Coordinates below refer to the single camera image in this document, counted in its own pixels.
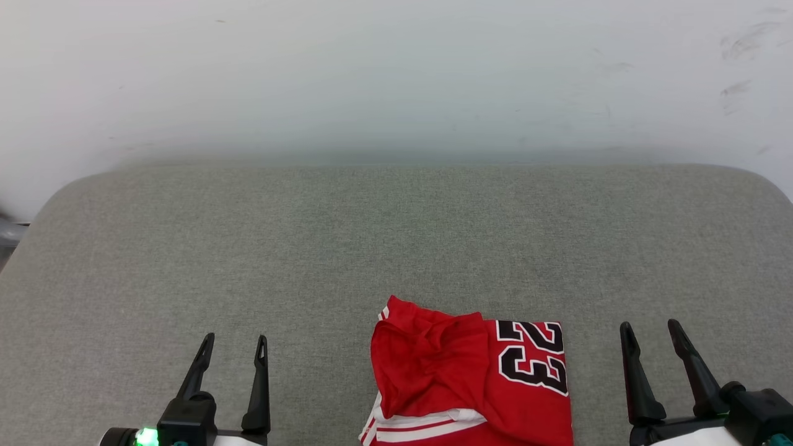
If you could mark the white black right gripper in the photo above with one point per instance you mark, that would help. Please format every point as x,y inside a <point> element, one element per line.
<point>749,415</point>

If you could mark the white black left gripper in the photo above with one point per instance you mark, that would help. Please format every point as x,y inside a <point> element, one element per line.
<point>186,418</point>

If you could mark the grey metal frame bar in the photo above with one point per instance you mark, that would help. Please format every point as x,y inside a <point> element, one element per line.
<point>11,230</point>

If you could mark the red and white basketball jersey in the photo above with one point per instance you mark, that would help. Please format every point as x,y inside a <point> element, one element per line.
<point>471,378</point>

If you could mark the grey fabric sofa seat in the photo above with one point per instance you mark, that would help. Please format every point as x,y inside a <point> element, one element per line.
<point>372,248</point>

